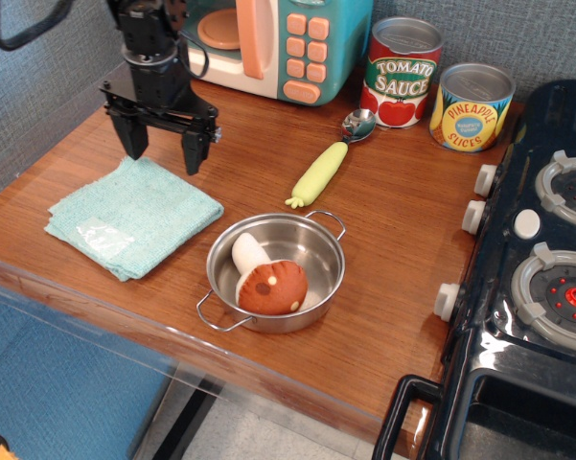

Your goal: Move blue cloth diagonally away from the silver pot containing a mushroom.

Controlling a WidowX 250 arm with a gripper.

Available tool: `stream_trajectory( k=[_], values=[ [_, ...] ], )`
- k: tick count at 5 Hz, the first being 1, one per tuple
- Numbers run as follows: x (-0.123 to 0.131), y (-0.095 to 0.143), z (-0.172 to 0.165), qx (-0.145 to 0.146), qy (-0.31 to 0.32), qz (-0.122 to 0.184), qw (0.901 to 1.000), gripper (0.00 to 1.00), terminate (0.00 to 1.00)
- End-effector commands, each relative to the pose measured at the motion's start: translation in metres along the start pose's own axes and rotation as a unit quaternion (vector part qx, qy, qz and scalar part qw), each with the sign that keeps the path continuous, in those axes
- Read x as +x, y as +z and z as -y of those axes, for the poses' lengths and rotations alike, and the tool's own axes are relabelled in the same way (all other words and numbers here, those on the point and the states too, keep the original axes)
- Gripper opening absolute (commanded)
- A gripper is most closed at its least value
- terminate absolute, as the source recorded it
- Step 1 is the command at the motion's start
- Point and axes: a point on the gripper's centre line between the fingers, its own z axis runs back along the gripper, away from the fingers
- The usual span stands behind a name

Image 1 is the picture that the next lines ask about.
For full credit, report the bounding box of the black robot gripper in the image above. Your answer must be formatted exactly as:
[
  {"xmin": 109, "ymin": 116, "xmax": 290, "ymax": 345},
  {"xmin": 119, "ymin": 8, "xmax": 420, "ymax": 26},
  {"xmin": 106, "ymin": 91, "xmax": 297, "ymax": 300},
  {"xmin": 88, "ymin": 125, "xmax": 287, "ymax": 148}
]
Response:
[{"xmin": 101, "ymin": 52, "xmax": 221, "ymax": 175}]

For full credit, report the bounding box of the spoon with green handle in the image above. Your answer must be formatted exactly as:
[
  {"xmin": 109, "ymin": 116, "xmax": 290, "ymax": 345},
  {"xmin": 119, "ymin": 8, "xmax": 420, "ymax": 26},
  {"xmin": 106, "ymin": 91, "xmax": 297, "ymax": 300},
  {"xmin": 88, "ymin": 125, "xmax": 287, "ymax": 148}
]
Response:
[{"xmin": 285, "ymin": 109, "xmax": 376, "ymax": 209}]

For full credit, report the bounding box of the light blue cloth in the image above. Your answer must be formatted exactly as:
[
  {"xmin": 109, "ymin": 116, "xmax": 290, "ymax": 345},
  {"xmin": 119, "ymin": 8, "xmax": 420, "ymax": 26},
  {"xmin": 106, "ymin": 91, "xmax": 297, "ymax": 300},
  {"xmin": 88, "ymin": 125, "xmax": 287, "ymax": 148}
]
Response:
[{"xmin": 45, "ymin": 157, "xmax": 224, "ymax": 282}]

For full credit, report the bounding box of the black toy stove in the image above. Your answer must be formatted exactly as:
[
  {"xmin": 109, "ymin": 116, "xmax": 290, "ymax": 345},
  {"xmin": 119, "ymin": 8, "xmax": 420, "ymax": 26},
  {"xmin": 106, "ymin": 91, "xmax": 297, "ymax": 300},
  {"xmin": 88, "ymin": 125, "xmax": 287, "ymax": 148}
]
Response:
[{"xmin": 373, "ymin": 80, "xmax": 576, "ymax": 459}]

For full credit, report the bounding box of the silver pot with handles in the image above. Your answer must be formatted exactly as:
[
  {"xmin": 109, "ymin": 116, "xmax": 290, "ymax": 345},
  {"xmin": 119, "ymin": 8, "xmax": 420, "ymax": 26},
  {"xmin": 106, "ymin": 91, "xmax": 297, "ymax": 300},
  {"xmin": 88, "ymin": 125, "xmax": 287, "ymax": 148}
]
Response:
[{"xmin": 196, "ymin": 210, "xmax": 347, "ymax": 334}]

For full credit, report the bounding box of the pineapple slices can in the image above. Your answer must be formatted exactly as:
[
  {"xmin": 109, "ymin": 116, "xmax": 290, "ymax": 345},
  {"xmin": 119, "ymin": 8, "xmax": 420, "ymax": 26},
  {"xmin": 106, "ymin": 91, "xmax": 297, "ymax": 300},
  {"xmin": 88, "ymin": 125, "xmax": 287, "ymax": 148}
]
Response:
[{"xmin": 429, "ymin": 62, "xmax": 516, "ymax": 152}]

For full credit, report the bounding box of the brown plush mushroom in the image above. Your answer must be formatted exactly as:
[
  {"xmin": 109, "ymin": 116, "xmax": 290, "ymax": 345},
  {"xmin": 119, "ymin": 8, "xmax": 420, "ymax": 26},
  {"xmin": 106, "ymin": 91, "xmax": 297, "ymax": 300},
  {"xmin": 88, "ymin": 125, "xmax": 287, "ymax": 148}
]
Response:
[{"xmin": 232, "ymin": 233, "xmax": 309, "ymax": 315}]

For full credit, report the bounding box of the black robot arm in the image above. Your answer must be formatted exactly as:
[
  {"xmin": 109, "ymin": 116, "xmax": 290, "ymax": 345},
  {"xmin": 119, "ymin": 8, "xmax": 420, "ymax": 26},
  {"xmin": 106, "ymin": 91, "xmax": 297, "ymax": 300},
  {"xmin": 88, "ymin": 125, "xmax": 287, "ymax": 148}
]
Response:
[{"xmin": 102, "ymin": 1, "xmax": 220, "ymax": 175}]

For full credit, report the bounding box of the teal toy microwave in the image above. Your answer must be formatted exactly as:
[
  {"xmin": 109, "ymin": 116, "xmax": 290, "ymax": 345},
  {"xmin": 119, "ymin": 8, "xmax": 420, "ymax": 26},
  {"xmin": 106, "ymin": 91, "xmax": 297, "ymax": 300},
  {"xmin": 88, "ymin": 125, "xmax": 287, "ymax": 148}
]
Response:
[{"xmin": 183, "ymin": 1, "xmax": 373, "ymax": 106}]

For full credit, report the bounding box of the tomato sauce can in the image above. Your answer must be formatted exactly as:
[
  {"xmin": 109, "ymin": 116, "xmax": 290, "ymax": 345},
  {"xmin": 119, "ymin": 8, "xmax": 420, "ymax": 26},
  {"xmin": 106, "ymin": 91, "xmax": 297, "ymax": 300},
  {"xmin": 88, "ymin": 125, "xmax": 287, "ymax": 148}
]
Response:
[{"xmin": 360, "ymin": 16, "xmax": 444, "ymax": 127}]

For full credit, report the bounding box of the black cable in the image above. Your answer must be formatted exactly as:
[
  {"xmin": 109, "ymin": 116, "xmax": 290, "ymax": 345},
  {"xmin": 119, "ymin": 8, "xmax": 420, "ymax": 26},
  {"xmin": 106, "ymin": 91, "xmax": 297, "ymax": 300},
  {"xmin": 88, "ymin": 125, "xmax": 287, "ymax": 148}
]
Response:
[{"xmin": 0, "ymin": 0, "xmax": 76, "ymax": 52}]

